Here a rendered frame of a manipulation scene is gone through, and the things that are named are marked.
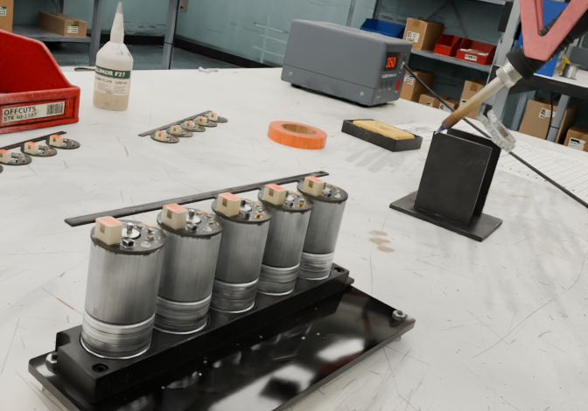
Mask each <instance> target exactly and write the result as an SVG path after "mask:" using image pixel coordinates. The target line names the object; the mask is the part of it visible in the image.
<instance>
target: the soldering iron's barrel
mask: <svg viewBox="0 0 588 411"><path fill-rule="evenodd" d="M496 75H497V77H496V78H495V79H494V80H492V81H491V82H490V83H489V84H487V85H486V86H485V87H483V88H482V89H481V90H480V91H479V92H478V93H476V95H474V96H473V97H472V98H471V99H469V100H468V101H467V102H465V103H464V104H463V105H462V106H461V107H459V108H458V109H457V110H455V111H454V112H453V113H452V114H450V115H449V116H448V117H446V118H445V119H444V120H443V121H442V123H441V124H442V126H443V127H444V128H445V129H450V128H452V127H453V126H454V125H455V124H457V123H459V121H461V120H462V119H463V118H464V117H466V116H467V115H468V114H470V113H471V112H472V111H473V110H474V109H476V107H478V106H479V105H480V104H481V103H483V102H484V101H485V100H487V99H488V98H489V97H490V96H492V95H493V94H494V93H496V92H497V91H498V90H499V89H501V88H502V87H503V86H506V87H509V88H511V87H512V86H513V85H514V84H515V82H516V81H518V80H519V79H520V78H522V76H521V75H520V74H519V73H518V72H517V71H516V70H515V69H514V67H513V66H512V65H511V63H510V62H508V63H507V64H505V65H504V66H503V67H500V68H499V69H498V70H497V71H496Z"/></svg>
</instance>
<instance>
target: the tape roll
mask: <svg viewBox="0 0 588 411"><path fill-rule="evenodd" d="M267 136H268V138H269V139H271V140H273V141H275V142H277V143H281V144H283V145H286V146H290V147H294V148H299V149H306V150H320V149H323V148H324V147H325V146H326V139H327V133H326V132H325V131H323V130H321V129H318V128H315V127H313V126H310V125H306V124H303V123H298V122H286V121H275V122H270V123H269V129H268V134H267Z"/></svg>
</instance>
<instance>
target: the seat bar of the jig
mask: <svg viewBox="0 0 588 411"><path fill-rule="evenodd" d="M349 273H350V271H349V270H348V269H346V268H343V267H341V266H340V265H338V264H336V263H334V262H333V263H332V267H331V271H330V275H329V276H328V277H327V278H326V279H322V280H309V279H304V278H300V277H297V280H296V284H295V289H294V291H293V292H291V293H290V294H287V295H281V296H273V295H267V294H263V293H260V292H257V291H256V295H255V303H254V307H253V308H252V309H251V310H248V311H245V312H242V313H224V312H219V311H216V310H211V309H209V311H208V317H207V322H206V327H205V328H204V329H202V330H201V331H197V332H194V333H191V334H182V335H179V334H170V333H165V332H162V331H158V330H156V329H154V328H153V331H152V338H151V344H150V349H149V350H148V351H147V352H145V353H144V354H142V355H140V356H138V357H135V358H132V359H120V360H114V359H103V358H99V357H96V356H94V355H92V354H90V353H89V352H87V351H86V350H85V349H84V348H83V347H82V346H81V329H82V324H80V325H77V326H74V327H72V328H69V329H66V330H63V331H59V332H57V333H56V342H55V351H56V352H58V357H57V367H56V371H57V372H58V373H59V374H60V375H61V376H62V377H63V378H65V379H66V380H67V381H68V382H69V383H70V384H71V385H72V386H73V387H75V388H76V389H77V390H78V391H79V392H80V393H81V394H82V395H83V396H85V397H86V398H87V399H88V400H89V401H90V402H92V403H96V402H98V401H101V400H103V399H105V398H108V397H109V396H111V395H113V394H117V393H119V392H121V391H122V390H124V389H126V388H129V387H132V386H134V385H135V384H138V383H140V382H142V381H144V380H147V379H149V378H151V377H153V376H155V375H157V374H160V373H162V372H164V371H166V370H169V369H171V368H173V367H174V366H178V365H180V364H182V363H184V362H186V361H188V360H190V359H193V358H195V357H197V356H199V355H201V354H203V353H205V352H209V351H211V350H212V349H214V348H216V347H219V346H221V345H224V344H225V343H227V342H230V341H232V340H234V339H236V338H239V337H241V336H243V335H245V334H247V333H250V332H251V331H254V330H256V329H259V328H261V327H263V326H264V325H266V324H270V323H272V322H274V321H276V320H277V319H280V318H282V317H285V316H287V315H290V314H291V313H293V312H295V311H297V310H301V309H303V308H304V307H306V306H308V305H311V304H313V303H315V302H317V301H320V300H322V299H324V298H326V297H328V296H331V295H333V294H335V293H337V292H339V291H341V290H343V289H345V288H346V286H347V280H348V276H349Z"/></svg>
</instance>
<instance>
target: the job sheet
mask: <svg viewBox="0 0 588 411"><path fill-rule="evenodd" d="M442 121H443V120H442ZM442 121H434V122H419V123H411V124H403V125H395V126H393V127H396V128H399V129H402V130H405V131H408V132H410V133H413V134H415V135H418V136H422V137H423V143H425V144H427V145H430V144H431V138H432V135H433V131H434V130H436V131H437V130H438V128H439V127H440V126H441V125H442V124H441V123H442ZM453 128H455V129H461V130H464V131H467V132H470V133H473V134H476V135H479V136H483V135H482V134H481V133H480V132H479V131H477V130H476V129H474V128H473V127H472V126H470V125H468V124H465V123H463V122H458V123H457V124H455V125H454V126H453ZM514 144H515V148H514V149H513V150H511V151H512V152H514V153H515V154H516V155H517V156H519V157H520V158H522V159H523V160H525V161H526V162H528V163H529V164H531V165H532V166H534V167H535V168H537V169H538V170H539V171H540V172H542V173H543V174H545V175H546V176H548V177H549V178H551V179H553V180H554V181H556V182H557V183H558V184H560V185H561V186H562V187H564V188H565V189H567V190H568V191H570V192H572V193H573V194H575V195H576V196H578V197H579V198H581V199H586V200H588V162H586V161H583V160H580V159H576V158H574V157H569V156H566V155H564V154H560V153H557V152H555V151H552V150H546V149H544V148H541V147H538V146H535V145H533V144H529V143H525V142H522V141H519V140H516V142H515V143H514ZM496 169H498V170H501V171H505V172H508V173H511V174H513V175H516V176H518V177H521V178H526V179H528V180H531V181H533V182H536V183H538V184H541V185H546V186H548V187H551V188H554V189H556V190H559V189H558V188H556V187H555V186H554V185H552V184H551V183H550V182H548V181H547V180H545V179H544V178H542V177H541V176H539V175H538V174H536V173H535V172H534V171H532V170H531V169H530V168H528V167H527V166H526V165H524V164H522V163H521V162H520V161H518V160H517V159H515V158H514V157H512V156H511V155H509V154H508V153H507V152H506V151H505V150H502V151H501V154H500V158H499V162H498V164H497V167H496ZM559 191H561V190H559Z"/></svg>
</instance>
